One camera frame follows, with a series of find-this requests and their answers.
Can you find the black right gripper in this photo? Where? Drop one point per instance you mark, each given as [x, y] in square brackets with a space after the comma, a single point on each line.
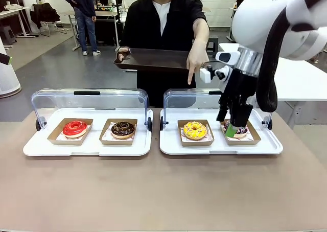
[238, 89]

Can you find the white printed paper liner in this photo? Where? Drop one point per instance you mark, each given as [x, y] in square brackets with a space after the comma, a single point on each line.
[251, 138]
[106, 138]
[60, 138]
[210, 137]

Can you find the yellow frosted donut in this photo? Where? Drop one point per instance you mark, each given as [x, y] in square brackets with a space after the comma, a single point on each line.
[196, 143]

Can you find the yellow sprinkled donut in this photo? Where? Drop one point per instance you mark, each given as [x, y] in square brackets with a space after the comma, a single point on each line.
[190, 134]

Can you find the dark brown serving tray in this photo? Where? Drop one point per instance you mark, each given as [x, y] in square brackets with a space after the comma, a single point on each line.
[153, 58]

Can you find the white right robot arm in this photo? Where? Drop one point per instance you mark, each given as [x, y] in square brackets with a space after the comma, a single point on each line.
[255, 20]

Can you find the person's left forearm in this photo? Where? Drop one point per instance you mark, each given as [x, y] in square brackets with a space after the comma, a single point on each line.
[200, 30]

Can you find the dark donut with pastel sprinkles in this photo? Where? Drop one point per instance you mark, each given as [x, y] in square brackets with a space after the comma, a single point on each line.
[242, 132]

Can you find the red frosted donut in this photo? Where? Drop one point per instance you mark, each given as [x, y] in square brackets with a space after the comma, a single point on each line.
[55, 139]

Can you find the red glazed donut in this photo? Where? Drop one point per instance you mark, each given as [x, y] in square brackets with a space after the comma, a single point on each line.
[69, 131]

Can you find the chocolate glazed donut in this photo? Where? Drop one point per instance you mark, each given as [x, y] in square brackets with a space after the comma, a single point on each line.
[117, 133]

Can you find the chocolate frosted donut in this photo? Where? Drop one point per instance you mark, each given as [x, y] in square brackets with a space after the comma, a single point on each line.
[116, 143]

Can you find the person in black shirt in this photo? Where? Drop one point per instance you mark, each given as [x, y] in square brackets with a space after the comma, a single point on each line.
[143, 25]

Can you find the person's left hand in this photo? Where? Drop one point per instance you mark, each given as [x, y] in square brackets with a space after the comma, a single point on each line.
[195, 57]

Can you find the person's right hand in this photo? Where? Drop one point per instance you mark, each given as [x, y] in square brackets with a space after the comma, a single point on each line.
[122, 51]

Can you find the grey plastic stool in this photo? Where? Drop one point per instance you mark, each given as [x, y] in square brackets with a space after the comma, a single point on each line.
[7, 35]

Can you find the white display tray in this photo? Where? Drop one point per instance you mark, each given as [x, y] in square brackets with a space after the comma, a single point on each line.
[217, 147]
[94, 148]

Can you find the white desk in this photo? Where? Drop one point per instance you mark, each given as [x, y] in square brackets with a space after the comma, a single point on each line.
[12, 10]

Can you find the clear plastic display lid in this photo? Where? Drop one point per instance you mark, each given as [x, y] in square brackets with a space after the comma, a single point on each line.
[115, 101]
[178, 101]

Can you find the black jacket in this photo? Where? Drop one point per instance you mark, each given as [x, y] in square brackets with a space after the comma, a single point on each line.
[44, 13]

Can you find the white table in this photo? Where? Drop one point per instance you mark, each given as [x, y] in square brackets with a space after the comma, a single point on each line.
[293, 81]

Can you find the black stool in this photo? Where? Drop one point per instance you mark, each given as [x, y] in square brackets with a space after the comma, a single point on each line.
[212, 41]

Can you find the bystander in blue jeans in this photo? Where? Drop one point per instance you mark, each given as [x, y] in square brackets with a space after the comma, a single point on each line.
[84, 25]

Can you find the background workbench with green light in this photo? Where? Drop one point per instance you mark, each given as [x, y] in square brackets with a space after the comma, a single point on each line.
[104, 12]

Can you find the white cylindrical pedestal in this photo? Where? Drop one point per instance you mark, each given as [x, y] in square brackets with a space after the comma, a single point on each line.
[7, 81]

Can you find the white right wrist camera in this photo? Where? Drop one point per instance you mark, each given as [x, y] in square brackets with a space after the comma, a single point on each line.
[205, 75]

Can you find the metal frame chair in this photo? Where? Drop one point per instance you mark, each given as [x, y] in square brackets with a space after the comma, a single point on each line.
[52, 28]

